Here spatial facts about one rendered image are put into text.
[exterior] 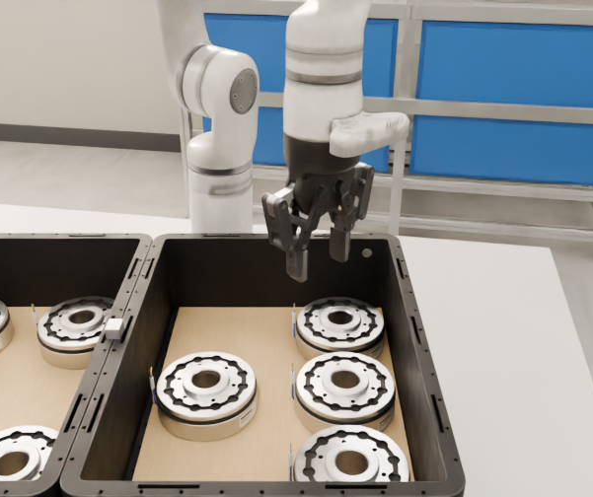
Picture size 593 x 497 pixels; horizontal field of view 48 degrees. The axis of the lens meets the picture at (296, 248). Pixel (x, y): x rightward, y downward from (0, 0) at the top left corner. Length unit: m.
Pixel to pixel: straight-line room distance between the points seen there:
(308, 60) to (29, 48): 3.32
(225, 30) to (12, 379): 1.87
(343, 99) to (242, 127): 0.31
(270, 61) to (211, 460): 1.97
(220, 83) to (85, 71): 2.91
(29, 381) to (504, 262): 0.83
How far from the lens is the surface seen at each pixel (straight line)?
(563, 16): 2.44
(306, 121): 0.61
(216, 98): 0.86
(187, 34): 0.89
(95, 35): 3.67
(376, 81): 2.46
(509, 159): 2.56
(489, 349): 1.04
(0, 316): 0.86
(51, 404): 0.76
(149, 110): 3.67
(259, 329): 0.82
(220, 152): 0.89
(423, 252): 1.26
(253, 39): 2.49
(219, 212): 0.94
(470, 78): 2.45
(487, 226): 2.66
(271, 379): 0.75
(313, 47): 0.59
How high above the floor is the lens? 1.32
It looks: 30 degrees down
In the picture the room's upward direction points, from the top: straight up
